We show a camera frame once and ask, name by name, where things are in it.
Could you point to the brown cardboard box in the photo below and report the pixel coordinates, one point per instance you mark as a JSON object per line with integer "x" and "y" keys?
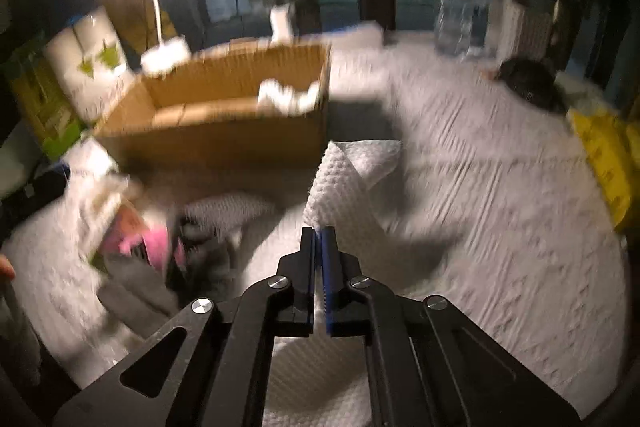
{"x": 215, "y": 134}

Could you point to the white charger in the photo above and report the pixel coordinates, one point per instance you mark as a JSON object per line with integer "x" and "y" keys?
{"x": 281, "y": 24}

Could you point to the yellow plastic bag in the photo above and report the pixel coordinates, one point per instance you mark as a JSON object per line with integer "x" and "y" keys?
{"x": 605, "y": 152}

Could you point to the paper cups package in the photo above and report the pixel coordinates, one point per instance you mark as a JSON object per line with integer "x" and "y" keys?
{"x": 85, "y": 57}

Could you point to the pink sock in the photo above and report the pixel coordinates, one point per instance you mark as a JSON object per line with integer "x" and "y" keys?
{"x": 150, "y": 242}

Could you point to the white textured paper towel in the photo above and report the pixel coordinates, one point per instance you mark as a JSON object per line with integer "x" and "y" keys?
{"x": 337, "y": 187}

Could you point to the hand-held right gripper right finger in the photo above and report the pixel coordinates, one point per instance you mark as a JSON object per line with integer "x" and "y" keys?
{"x": 328, "y": 279}

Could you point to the black round case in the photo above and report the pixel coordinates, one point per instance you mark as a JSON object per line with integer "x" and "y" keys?
{"x": 532, "y": 82}

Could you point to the person's left hand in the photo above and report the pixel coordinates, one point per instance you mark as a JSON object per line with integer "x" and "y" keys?
{"x": 6, "y": 267}

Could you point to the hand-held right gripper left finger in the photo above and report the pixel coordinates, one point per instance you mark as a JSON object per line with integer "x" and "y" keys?
{"x": 305, "y": 268}

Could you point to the white perforated basket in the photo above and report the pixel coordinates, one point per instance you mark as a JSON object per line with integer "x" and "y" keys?
{"x": 522, "y": 27}

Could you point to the green packaged goods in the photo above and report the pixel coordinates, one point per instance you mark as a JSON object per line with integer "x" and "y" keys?
{"x": 42, "y": 107}

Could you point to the white power strip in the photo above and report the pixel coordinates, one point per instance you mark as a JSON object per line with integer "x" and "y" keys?
{"x": 357, "y": 36}

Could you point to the black power adapter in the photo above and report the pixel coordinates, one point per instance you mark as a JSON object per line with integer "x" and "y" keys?
{"x": 307, "y": 14}

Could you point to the white cloth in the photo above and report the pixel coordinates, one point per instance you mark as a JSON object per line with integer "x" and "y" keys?
{"x": 287, "y": 97}

